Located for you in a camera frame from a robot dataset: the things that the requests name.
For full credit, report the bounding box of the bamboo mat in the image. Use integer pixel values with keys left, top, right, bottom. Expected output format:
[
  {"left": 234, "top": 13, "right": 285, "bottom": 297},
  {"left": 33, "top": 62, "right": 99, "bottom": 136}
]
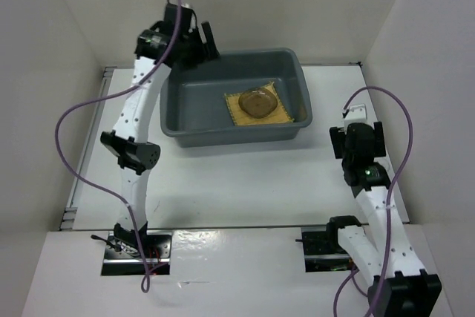
[{"left": 224, "top": 81, "right": 294, "bottom": 126}]

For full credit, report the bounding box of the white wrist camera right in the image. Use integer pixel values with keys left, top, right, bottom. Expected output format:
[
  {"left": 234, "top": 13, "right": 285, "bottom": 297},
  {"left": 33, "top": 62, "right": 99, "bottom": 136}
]
[{"left": 342, "top": 103, "right": 367, "bottom": 122}]

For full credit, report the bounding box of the clear plate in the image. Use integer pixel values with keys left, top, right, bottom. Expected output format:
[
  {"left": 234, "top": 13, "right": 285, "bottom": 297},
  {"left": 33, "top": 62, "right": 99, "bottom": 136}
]
[
  {"left": 239, "top": 87, "right": 278, "bottom": 117},
  {"left": 237, "top": 86, "right": 279, "bottom": 118}
]

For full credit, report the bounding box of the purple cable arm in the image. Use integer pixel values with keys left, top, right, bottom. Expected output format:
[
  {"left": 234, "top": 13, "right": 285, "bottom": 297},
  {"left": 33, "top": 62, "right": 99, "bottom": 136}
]
[
  {"left": 332, "top": 85, "right": 413, "bottom": 317},
  {"left": 54, "top": 0, "right": 185, "bottom": 293}
]

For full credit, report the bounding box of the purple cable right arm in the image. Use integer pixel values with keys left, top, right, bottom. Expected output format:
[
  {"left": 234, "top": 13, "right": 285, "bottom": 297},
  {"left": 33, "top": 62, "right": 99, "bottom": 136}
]
[{"left": 332, "top": 85, "right": 413, "bottom": 317}]

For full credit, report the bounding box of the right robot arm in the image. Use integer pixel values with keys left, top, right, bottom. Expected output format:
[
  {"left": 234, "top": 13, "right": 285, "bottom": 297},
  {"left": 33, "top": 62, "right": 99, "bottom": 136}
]
[{"left": 325, "top": 122, "right": 442, "bottom": 316}]

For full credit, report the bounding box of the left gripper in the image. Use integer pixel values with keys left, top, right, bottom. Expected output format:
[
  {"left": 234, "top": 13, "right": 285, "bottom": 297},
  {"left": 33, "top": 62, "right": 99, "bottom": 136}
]
[{"left": 177, "top": 22, "right": 222, "bottom": 73}]

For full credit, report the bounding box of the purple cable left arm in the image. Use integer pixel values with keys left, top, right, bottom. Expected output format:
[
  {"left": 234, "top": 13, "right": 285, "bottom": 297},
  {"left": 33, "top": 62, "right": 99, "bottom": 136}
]
[{"left": 54, "top": 0, "right": 185, "bottom": 293}]

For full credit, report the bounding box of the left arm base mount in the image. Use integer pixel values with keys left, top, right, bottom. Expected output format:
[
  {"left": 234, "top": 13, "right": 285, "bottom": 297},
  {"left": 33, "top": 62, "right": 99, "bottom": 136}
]
[{"left": 91, "top": 229, "right": 174, "bottom": 277}]

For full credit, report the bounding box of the grey plastic bin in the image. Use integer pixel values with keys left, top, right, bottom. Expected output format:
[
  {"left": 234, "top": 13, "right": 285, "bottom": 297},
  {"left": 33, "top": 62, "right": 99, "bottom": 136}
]
[{"left": 159, "top": 48, "right": 312, "bottom": 148}]

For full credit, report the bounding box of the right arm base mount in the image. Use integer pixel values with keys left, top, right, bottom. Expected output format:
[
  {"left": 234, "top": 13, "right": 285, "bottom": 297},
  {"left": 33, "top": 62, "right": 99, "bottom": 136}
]
[{"left": 295, "top": 226, "right": 353, "bottom": 272}]

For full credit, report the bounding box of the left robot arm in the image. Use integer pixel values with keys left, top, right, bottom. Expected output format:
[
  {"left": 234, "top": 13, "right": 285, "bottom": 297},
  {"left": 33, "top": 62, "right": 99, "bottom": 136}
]
[{"left": 100, "top": 4, "right": 219, "bottom": 258}]

